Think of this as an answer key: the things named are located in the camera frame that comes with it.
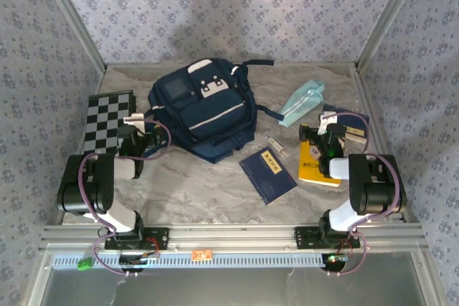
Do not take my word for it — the navy book beige label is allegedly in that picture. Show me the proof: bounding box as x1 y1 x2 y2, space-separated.
321 103 370 145

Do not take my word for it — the light teal pencil case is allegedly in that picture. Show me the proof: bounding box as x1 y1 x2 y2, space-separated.
278 79 326 128

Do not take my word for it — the small clear tube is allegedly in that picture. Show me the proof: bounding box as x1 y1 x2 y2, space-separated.
266 134 290 158

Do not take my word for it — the navy book yellow label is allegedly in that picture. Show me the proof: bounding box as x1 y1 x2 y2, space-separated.
239 146 298 206

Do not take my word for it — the navy blue backpack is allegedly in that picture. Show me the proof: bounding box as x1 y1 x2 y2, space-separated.
137 57 284 164

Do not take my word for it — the black grey folding chessboard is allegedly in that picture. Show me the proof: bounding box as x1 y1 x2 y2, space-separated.
83 90 138 156

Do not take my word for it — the small left circuit board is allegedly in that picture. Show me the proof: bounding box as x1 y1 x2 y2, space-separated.
119 251 161 267

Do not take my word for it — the grey metal sheet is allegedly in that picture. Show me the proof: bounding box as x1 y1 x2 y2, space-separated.
28 252 442 306

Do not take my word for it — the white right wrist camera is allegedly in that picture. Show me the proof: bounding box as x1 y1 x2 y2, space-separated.
318 112 339 134

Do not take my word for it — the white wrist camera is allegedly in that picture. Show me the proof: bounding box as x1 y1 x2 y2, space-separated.
123 113 147 135
318 112 339 134

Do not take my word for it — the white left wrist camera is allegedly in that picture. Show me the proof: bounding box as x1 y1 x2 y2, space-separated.
123 113 147 135

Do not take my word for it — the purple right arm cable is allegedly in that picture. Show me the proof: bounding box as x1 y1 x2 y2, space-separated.
328 111 399 278

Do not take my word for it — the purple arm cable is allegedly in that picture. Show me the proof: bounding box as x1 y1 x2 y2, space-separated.
328 111 399 278
78 116 171 278

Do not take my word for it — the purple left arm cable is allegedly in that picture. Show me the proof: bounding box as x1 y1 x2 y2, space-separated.
78 116 171 278

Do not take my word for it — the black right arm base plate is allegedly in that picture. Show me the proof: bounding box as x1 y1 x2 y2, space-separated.
294 226 361 249

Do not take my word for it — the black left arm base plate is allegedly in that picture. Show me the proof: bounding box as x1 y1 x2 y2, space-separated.
104 226 170 251

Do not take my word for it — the aluminium mounting rail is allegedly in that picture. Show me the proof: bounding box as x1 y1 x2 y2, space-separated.
39 223 430 252

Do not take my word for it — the grey slotted cable duct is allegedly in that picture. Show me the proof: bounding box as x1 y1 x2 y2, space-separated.
52 252 328 269

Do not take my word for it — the aluminium frame post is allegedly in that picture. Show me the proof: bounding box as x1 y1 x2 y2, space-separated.
354 0 427 72
35 0 108 74

